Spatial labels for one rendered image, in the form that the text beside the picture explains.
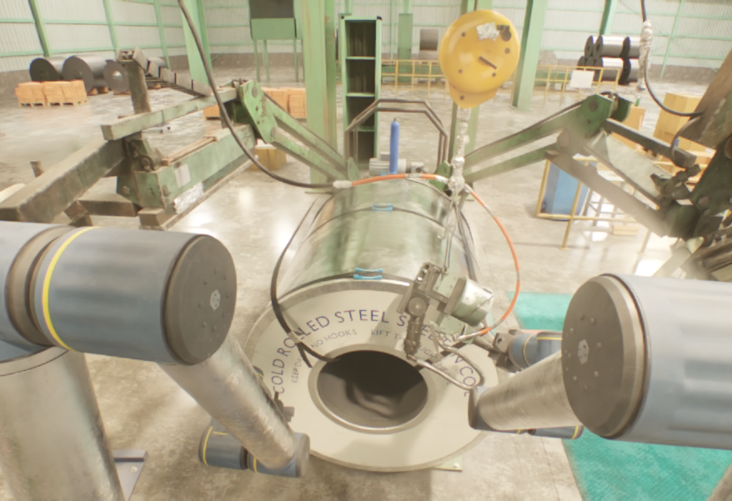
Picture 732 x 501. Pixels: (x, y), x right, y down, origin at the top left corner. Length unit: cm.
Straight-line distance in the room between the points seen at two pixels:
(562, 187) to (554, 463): 381
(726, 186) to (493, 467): 187
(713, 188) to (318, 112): 523
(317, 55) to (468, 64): 499
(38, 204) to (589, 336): 88
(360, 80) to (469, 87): 666
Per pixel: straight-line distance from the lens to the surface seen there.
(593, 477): 283
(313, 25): 599
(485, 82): 107
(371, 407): 213
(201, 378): 58
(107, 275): 46
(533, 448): 281
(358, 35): 767
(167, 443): 288
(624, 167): 164
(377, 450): 218
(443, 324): 134
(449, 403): 189
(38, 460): 71
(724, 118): 140
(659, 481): 300
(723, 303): 41
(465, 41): 106
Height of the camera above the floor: 216
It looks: 28 degrees down
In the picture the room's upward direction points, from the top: 1 degrees clockwise
